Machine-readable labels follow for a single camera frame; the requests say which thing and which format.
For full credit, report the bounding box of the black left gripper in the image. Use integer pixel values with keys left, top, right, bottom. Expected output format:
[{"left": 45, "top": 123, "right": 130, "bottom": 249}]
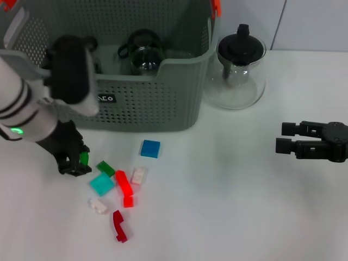
[{"left": 36, "top": 121, "right": 92, "bottom": 177}]

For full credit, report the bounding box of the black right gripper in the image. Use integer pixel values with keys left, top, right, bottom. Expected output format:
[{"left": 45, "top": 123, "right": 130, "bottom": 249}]
[{"left": 275, "top": 121, "right": 348, "bottom": 164}]

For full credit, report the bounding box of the teal toy brick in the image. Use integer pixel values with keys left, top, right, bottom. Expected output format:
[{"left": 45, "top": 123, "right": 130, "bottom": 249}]
[{"left": 89, "top": 171, "right": 116, "bottom": 197}]

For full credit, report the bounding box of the white toy brick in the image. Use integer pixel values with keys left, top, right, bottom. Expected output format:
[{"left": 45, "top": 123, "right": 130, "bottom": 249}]
[
  {"left": 87, "top": 197, "right": 109, "bottom": 216},
  {"left": 129, "top": 167, "right": 149, "bottom": 187}
]

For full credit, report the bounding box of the dark red curved toy piece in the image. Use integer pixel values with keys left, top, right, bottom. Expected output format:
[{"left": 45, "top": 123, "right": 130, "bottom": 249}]
[{"left": 113, "top": 209, "right": 128, "bottom": 243}]

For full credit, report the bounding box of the grey perforated storage basket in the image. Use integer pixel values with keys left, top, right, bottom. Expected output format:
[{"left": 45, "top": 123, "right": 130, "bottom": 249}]
[{"left": 0, "top": 0, "right": 222, "bottom": 134}]

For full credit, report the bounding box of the large red toy brick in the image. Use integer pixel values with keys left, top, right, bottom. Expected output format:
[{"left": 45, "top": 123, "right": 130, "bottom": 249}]
[{"left": 118, "top": 179, "right": 135, "bottom": 197}]

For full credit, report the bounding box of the blue square toy brick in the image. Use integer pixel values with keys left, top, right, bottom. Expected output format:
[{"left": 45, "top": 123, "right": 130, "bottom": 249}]
[{"left": 140, "top": 139, "right": 161, "bottom": 159}]

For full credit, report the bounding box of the clear glass teapot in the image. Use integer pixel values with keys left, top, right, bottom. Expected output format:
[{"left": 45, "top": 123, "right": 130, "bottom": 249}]
[{"left": 202, "top": 35, "right": 268, "bottom": 110}]

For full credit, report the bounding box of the black teapot lid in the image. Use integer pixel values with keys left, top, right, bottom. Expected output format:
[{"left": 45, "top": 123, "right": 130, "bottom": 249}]
[{"left": 218, "top": 23, "right": 266, "bottom": 88}]

